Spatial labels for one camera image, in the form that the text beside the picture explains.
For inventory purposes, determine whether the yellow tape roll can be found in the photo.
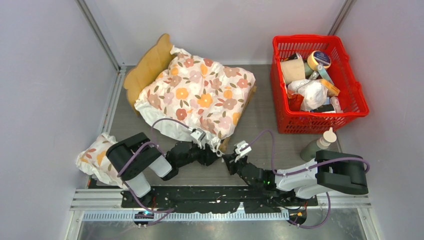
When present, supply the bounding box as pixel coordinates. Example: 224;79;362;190
306;50;332;71

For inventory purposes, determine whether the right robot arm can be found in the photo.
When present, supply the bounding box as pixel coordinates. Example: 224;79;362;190
223;150;370;205

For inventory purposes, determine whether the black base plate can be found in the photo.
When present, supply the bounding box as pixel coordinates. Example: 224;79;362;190
139;186;318;214

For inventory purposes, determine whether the red plastic basket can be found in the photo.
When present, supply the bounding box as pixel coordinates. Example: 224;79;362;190
270;34;369;134

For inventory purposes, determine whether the small floral pillow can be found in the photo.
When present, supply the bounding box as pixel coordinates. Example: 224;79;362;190
75;132;127;189

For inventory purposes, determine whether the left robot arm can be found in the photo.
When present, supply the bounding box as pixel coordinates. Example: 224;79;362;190
106;132;219;207

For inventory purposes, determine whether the wooden pet bed frame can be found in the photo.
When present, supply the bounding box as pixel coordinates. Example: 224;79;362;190
123;33;258;154

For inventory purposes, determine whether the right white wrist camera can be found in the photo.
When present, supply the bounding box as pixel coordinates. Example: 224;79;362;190
234;140;252;162

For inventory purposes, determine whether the aluminium rail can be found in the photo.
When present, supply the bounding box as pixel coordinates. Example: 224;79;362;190
69;188;372;223

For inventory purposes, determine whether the green bottle with beige cap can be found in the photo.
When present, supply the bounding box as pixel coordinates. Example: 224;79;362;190
299;127;337;162

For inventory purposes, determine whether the large floral cushion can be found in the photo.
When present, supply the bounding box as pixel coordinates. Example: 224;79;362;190
133;44;257;158

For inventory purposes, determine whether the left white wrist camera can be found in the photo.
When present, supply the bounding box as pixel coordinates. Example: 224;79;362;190
190;128;207;150

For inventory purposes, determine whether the white crumpled plastic bag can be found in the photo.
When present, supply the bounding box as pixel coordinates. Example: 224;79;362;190
287;79;328;112

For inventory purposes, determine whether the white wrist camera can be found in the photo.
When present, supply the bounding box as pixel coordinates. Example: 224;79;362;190
234;140;252;162
190;128;207;150

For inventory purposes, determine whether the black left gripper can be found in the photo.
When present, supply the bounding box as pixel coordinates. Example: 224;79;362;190
177;139;220;168

